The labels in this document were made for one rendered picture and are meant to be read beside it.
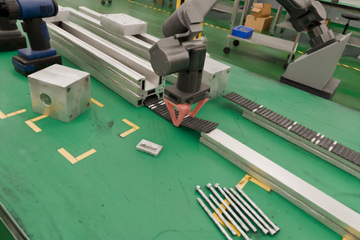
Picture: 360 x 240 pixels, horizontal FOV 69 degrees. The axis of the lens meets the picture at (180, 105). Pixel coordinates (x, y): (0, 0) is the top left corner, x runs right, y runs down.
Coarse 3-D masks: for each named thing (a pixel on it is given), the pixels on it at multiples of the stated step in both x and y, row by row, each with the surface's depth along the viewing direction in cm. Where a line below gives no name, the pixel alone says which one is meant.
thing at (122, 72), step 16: (64, 32) 92; (80, 32) 96; (64, 48) 94; (80, 48) 84; (96, 48) 91; (112, 48) 85; (80, 64) 87; (96, 64) 80; (112, 64) 74; (128, 64) 81; (144, 64) 76; (112, 80) 77; (128, 80) 72; (144, 80) 69; (160, 80) 74; (128, 96) 73; (144, 96) 72; (160, 96) 78
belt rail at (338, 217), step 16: (208, 144) 60; (224, 144) 58; (240, 144) 58; (240, 160) 55; (256, 160) 54; (256, 176) 54; (272, 176) 51; (288, 176) 51; (288, 192) 50; (304, 192) 48; (320, 192) 49; (304, 208) 48; (320, 208) 46; (336, 208) 46; (336, 224) 45; (352, 224) 43
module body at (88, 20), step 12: (72, 12) 120; (84, 12) 127; (96, 12) 123; (84, 24) 116; (96, 24) 109; (108, 36) 105; (120, 36) 100; (132, 36) 98; (144, 36) 101; (132, 48) 97; (144, 48) 92; (144, 60) 94
